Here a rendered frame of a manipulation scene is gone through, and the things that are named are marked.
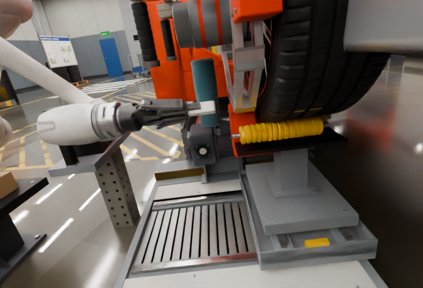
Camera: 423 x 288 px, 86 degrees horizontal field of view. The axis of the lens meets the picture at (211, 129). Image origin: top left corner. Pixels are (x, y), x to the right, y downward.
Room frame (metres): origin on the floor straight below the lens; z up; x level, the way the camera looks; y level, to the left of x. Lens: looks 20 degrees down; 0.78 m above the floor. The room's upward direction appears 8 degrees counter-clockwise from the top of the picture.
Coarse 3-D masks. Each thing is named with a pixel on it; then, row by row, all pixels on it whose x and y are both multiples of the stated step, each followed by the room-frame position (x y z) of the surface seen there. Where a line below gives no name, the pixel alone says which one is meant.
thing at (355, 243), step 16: (240, 176) 0.96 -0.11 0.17; (256, 208) 0.75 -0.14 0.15; (256, 224) 0.66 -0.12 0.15; (256, 240) 0.57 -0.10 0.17; (272, 240) 0.57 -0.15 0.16; (288, 240) 0.55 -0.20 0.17; (304, 240) 0.56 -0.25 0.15; (320, 240) 0.53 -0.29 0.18; (336, 240) 0.54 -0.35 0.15; (352, 240) 0.52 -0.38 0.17; (368, 240) 0.51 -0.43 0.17; (272, 256) 0.52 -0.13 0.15; (288, 256) 0.52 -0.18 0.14; (304, 256) 0.52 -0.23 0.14; (320, 256) 0.51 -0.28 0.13; (336, 256) 0.51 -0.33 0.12; (352, 256) 0.51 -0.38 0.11; (368, 256) 0.51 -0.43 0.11
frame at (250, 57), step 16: (240, 32) 0.50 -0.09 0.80; (256, 32) 0.50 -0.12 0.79; (224, 48) 1.00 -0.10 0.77; (240, 48) 0.50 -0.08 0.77; (256, 48) 0.50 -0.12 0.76; (224, 64) 0.95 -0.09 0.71; (240, 64) 0.50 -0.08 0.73; (256, 64) 0.51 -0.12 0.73; (240, 80) 0.55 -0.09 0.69; (256, 80) 0.55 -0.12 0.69; (240, 96) 0.59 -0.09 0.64; (256, 96) 0.60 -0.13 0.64; (240, 112) 0.66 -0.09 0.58
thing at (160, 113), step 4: (160, 112) 0.55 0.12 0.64; (164, 112) 0.54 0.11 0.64; (168, 112) 0.54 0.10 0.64; (172, 112) 0.54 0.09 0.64; (176, 112) 0.54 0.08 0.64; (180, 112) 0.54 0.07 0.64; (184, 112) 0.54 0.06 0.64; (144, 116) 0.54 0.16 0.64; (148, 116) 0.54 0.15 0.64; (152, 116) 0.54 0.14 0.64; (156, 116) 0.54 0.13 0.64; (160, 116) 0.54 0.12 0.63; (144, 120) 0.54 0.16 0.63; (148, 120) 0.55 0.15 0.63
